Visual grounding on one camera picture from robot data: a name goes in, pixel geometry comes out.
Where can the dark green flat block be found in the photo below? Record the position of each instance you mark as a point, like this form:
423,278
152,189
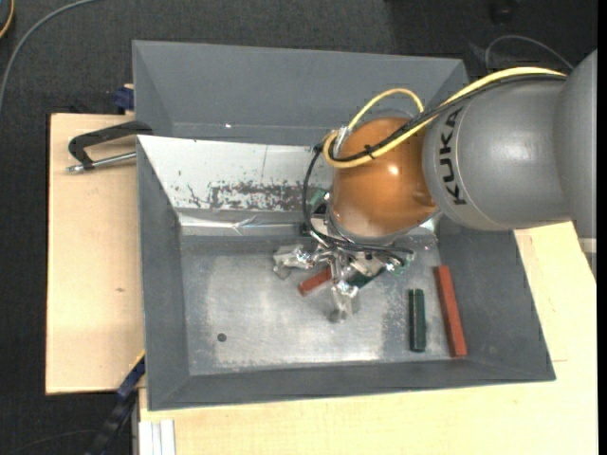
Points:
417,320

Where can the grey metal bin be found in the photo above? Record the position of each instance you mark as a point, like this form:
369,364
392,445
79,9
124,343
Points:
265,315

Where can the red-brown flat block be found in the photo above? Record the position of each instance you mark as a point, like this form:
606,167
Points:
450,311
314,282

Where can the pale cardboard board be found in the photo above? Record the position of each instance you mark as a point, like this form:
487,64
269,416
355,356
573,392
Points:
95,263

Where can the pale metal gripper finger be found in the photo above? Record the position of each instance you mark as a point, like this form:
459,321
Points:
344,301
295,259

